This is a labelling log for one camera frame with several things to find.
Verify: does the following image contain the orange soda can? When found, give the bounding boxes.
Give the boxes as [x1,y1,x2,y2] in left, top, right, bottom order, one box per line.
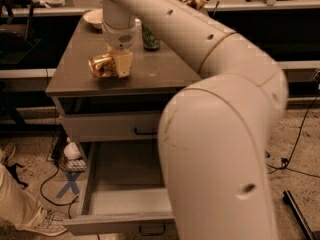
[88,54,116,79]

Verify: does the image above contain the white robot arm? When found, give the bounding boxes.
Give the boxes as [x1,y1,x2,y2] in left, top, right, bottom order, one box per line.
[103,0,288,240]

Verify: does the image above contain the green soda can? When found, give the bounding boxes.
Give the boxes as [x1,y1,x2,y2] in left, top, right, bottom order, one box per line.
[142,25,160,51]

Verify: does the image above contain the grey drawer cabinet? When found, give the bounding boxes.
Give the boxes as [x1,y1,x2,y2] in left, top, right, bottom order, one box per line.
[45,8,203,144]

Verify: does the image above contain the closed grey drawer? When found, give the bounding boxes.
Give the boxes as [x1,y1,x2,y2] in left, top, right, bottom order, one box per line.
[60,111,160,142]

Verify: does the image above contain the open grey drawer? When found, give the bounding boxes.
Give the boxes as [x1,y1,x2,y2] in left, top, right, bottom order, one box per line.
[64,139,174,236]

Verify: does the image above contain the white bowl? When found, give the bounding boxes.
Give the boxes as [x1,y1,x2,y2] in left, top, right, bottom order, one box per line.
[83,9,103,30]

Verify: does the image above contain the white round object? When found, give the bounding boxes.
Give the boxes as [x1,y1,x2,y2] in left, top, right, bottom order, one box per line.
[64,142,81,160]

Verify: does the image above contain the blue tape cross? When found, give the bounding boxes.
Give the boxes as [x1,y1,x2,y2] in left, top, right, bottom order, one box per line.
[56,171,80,199]

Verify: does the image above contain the white knit sneaker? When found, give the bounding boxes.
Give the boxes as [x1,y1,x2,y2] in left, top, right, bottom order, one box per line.
[27,210,67,237]

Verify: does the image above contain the beige trouser leg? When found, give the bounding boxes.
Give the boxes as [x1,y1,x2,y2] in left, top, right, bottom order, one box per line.
[0,165,47,230]

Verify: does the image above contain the black bar on floor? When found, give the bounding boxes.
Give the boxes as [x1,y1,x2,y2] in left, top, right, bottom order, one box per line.
[283,190,320,240]

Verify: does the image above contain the wire basket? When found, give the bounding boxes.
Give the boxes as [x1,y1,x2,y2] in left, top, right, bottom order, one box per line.
[48,127,86,172]

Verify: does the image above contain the black cable left floor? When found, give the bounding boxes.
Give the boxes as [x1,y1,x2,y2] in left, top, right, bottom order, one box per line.
[39,167,80,220]

